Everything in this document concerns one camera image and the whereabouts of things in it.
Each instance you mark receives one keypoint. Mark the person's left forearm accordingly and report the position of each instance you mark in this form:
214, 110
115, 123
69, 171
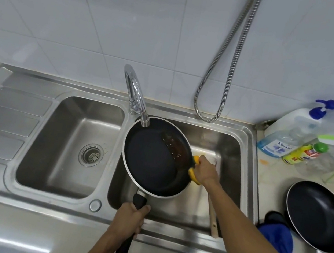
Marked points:
98, 252

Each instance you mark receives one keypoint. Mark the stainless steel double sink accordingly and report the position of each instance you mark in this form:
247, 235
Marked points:
63, 132

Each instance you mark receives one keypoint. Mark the clear pump soap bottle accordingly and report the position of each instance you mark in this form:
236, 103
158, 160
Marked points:
288, 133

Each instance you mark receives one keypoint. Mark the blue microfibre cloth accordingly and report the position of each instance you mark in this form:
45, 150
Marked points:
279, 241

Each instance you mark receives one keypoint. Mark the person's left hand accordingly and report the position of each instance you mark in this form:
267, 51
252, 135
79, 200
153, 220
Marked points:
127, 221

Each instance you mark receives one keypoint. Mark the clear glass cup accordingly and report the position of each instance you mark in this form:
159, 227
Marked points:
318, 164

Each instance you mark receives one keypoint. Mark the large black frying pan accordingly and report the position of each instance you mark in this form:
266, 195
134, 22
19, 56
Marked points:
151, 157

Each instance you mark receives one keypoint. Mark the chrome faucet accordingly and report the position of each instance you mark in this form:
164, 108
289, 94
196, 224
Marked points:
135, 93

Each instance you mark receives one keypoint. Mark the yellow sponge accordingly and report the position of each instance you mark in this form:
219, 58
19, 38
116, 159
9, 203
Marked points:
193, 174

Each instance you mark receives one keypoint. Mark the person's right hand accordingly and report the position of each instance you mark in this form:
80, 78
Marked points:
205, 172

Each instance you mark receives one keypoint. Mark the small yellow bottle green cap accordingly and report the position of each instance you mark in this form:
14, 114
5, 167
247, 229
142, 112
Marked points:
304, 153

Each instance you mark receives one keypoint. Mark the metal sink strainer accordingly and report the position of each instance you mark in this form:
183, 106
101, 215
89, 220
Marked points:
91, 155

